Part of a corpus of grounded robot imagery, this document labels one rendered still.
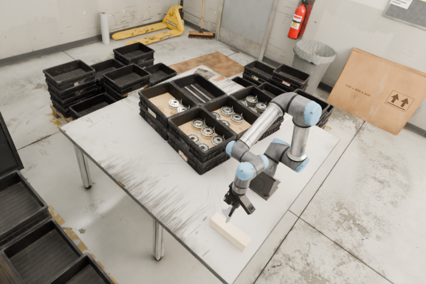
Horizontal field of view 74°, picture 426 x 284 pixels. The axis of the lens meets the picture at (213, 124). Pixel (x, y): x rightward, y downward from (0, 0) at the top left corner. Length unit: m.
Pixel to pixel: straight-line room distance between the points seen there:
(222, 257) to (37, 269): 1.07
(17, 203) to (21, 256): 0.33
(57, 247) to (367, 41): 4.14
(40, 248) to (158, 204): 0.77
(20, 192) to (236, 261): 1.46
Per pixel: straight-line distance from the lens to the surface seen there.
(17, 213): 2.20
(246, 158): 1.38
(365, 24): 4.47
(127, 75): 3.32
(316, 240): 2.79
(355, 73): 4.44
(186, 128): 2.08
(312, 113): 1.48
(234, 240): 1.67
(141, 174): 1.94
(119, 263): 2.41
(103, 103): 3.28
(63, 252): 2.10
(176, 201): 1.81
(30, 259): 2.13
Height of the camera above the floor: 2.18
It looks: 39 degrees down
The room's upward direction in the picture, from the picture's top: 10 degrees clockwise
